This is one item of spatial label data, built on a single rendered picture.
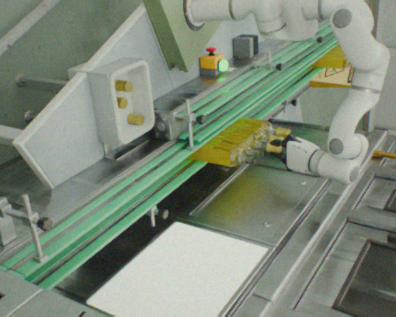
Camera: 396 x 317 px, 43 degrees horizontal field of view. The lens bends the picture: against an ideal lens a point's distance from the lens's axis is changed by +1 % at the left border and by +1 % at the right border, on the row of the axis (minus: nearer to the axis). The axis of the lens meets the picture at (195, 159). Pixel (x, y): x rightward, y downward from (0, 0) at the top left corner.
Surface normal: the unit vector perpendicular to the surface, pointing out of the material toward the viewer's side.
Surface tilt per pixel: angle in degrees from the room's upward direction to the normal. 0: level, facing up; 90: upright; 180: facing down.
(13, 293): 90
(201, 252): 90
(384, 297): 90
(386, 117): 90
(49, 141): 0
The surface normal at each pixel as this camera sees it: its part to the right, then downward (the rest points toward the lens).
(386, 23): -0.53, 0.40
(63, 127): 0.84, 0.18
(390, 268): -0.07, -0.90
